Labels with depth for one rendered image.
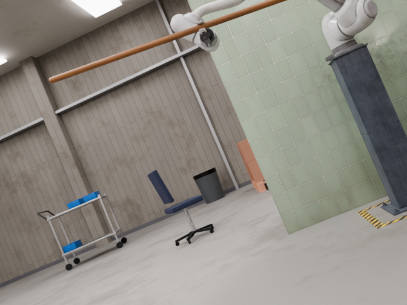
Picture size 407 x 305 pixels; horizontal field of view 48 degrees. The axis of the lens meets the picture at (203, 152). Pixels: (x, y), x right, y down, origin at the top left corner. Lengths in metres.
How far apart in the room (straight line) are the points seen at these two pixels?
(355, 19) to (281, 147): 1.09
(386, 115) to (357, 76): 0.29
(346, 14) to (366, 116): 0.61
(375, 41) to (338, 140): 0.75
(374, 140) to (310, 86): 0.74
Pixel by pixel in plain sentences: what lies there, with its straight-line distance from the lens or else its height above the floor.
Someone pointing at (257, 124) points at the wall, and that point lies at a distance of 3.40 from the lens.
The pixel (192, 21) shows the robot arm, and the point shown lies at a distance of 2.55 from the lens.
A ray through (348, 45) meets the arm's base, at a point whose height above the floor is 1.03.
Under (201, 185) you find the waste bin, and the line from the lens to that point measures 9.11.
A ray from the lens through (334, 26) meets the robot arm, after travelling 2.96.
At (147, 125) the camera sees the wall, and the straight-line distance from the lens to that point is 10.02.
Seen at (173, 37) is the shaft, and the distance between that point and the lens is 2.24.
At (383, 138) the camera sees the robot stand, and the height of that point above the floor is 0.44.
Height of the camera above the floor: 0.70
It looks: 2 degrees up
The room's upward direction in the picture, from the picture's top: 23 degrees counter-clockwise
